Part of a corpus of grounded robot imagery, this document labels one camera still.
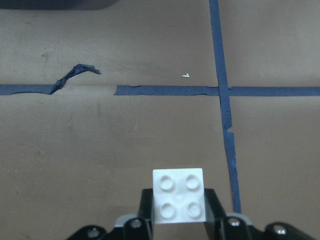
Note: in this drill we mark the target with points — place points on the white block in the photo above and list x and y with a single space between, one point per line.
178 196

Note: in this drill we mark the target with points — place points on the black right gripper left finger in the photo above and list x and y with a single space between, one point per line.
145 216

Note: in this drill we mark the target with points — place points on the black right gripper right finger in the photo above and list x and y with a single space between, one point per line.
214 214

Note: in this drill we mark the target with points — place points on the brown paper table cover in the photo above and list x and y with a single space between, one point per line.
82 155

